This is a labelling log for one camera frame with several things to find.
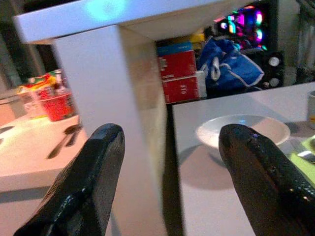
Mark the red snack container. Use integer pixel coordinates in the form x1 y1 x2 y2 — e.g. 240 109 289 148
39 93 74 122

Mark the grey cup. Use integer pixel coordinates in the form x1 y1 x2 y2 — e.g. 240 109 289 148
307 90 315 122

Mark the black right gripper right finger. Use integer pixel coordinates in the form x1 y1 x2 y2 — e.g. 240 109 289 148
218 123 315 236

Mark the black spoon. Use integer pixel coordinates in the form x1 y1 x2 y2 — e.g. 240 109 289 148
46 132 74 159

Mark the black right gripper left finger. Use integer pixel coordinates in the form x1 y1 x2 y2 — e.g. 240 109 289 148
13 122 126 236

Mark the silver fork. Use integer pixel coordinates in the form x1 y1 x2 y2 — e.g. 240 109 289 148
297 150 315 163

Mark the black computer case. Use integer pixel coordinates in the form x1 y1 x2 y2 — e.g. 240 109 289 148
214 2 279 54

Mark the blue bag with white trim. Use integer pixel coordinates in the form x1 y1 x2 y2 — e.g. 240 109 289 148
196 36 265 91

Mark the yellow and red snack package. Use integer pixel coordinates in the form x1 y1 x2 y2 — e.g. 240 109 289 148
17 72 62 95

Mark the blue cardboard box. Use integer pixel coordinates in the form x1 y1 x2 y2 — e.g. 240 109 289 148
157 42 193 56

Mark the white ceramic bowl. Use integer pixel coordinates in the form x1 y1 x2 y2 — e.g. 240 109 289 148
196 114 291 150

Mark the light green plate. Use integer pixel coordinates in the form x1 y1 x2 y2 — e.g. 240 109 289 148
290 134 315 182

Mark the red cardboard box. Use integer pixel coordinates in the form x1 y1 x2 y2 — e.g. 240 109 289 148
162 76 201 104
157 50 197 81

